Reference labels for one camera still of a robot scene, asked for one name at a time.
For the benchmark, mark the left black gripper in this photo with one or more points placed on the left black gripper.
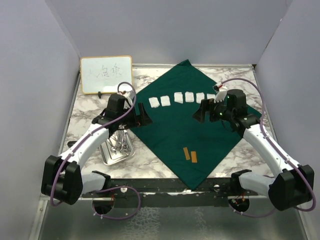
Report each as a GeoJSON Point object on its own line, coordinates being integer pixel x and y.
{"type": "Point", "coordinates": [142, 119]}

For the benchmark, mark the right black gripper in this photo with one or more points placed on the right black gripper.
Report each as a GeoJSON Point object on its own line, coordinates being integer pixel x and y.
{"type": "Point", "coordinates": [206, 105]}

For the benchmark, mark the white gauze pad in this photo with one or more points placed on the white gauze pad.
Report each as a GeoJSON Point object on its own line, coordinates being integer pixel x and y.
{"type": "Point", "coordinates": [154, 102]}
{"type": "Point", "coordinates": [199, 97]}
{"type": "Point", "coordinates": [165, 101]}
{"type": "Point", "coordinates": [189, 97]}
{"type": "Point", "coordinates": [210, 96]}
{"type": "Point", "coordinates": [178, 97]}

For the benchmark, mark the orange indicator strip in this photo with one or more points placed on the orange indicator strip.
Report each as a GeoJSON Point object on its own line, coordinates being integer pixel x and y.
{"type": "Point", "coordinates": [193, 157]}
{"type": "Point", "coordinates": [186, 153]}

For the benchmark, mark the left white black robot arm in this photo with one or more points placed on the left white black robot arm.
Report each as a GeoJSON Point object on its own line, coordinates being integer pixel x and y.
{"type": "Point", "coordinates": [62, 175]}

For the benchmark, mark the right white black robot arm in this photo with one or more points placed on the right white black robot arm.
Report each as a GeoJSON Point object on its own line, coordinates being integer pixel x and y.
{"type": "Point", "coordinates": [291, 184]}

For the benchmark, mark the green surgical drape cloth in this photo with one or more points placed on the green surgical drape cloth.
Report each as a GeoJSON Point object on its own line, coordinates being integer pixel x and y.
{"type": "Point", "coordinates": [174, 128]}

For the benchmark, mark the pile of steel instruments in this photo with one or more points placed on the pile of steel instruments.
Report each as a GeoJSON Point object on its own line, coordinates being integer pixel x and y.
{"type": "Point", "coordinates": [118, 143]}

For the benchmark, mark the stainless steel instrument tray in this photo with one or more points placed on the stainless steel instrument tray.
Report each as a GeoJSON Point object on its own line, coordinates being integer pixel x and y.
{"type": "Point", "coordinates": [110, 158]}

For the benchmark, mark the small framed whiteboard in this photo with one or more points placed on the small framed whiteboard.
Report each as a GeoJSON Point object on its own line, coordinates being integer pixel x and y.
{"type": "Point", "coordinates": [103, 74]}

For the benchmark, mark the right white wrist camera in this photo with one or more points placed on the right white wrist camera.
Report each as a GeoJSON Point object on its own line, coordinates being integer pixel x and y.
{"type": "Point", "coordinates": [221, 92]}

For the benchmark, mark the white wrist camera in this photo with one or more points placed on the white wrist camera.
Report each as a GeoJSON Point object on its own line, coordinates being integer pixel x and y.
{"type": "Point", "coordinates": [129, 97]}
{"type": "Point", "coordinates": [221, 92]}

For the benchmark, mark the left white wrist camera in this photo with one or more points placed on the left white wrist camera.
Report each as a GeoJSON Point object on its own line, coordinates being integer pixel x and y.
{"type": "Point", "coordinates": [129, 97]}

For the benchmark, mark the black mounting base rail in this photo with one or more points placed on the black mounting base rail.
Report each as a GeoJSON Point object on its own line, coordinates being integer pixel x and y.
{"type": "Point", "coordinates": [219, 186]}

